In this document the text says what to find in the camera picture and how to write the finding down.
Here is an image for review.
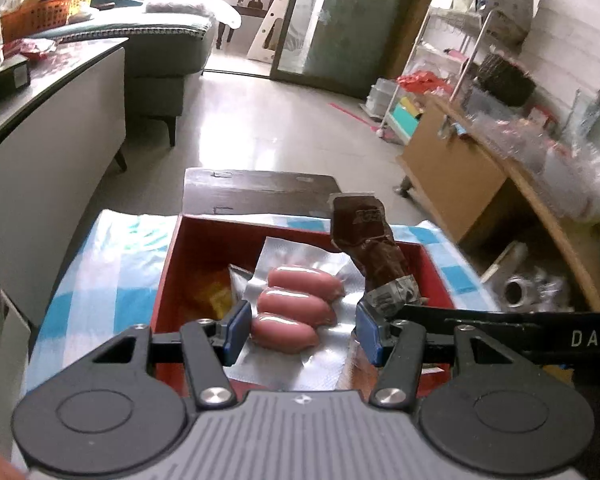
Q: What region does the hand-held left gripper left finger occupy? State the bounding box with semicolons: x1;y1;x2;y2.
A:
92;300;254;410

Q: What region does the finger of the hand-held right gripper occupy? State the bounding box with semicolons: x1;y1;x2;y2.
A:
395;303;532;332

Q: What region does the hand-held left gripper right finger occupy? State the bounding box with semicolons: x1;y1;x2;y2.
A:
355;301;512;409

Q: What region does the vacuum packed sausage packet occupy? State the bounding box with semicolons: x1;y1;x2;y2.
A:
227;237;366;393

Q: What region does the brown snack packet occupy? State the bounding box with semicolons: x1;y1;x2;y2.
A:
327;192;428;318

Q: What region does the red cardboard box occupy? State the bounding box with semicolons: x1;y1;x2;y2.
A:
150;212;453;401

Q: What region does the red yellow snack packet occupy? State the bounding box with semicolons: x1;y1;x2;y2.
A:
192;265;236;322

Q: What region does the metal can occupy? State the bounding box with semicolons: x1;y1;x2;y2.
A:
502;277;536;306

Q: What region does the dark wooden stool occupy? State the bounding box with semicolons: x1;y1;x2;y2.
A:
182;167;341;221

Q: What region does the blue white checkered tablecloth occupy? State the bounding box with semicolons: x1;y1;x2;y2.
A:
27;210;501;396

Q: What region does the pile of clear plastic packaging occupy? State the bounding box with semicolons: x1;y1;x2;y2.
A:
467;85;600;221

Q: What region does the red plastic bag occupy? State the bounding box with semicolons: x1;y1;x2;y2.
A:
397;71;456;93

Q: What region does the dark wicker basket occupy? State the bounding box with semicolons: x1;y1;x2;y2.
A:
477;52;537;107

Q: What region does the white metal shelf rack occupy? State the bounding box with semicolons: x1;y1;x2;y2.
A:
360;0;496;143

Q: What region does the white cabinet with dark top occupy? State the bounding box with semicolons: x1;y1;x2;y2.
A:
0;37;131;396

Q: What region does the grey sofa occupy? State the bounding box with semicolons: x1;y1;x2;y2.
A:
32;7;216;147

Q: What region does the white perforated wooden board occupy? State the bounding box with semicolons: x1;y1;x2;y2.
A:
247;0;301;63

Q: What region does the wood framed glass door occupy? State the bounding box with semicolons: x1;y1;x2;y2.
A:
270;0;446;101

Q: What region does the white pillow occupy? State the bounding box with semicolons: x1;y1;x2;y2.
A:
144;0;243;28

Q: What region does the long black box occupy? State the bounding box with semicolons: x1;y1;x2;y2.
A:
0;55;31;108

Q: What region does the orange plastic basket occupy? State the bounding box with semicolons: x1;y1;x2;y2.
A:
0;0;76;43

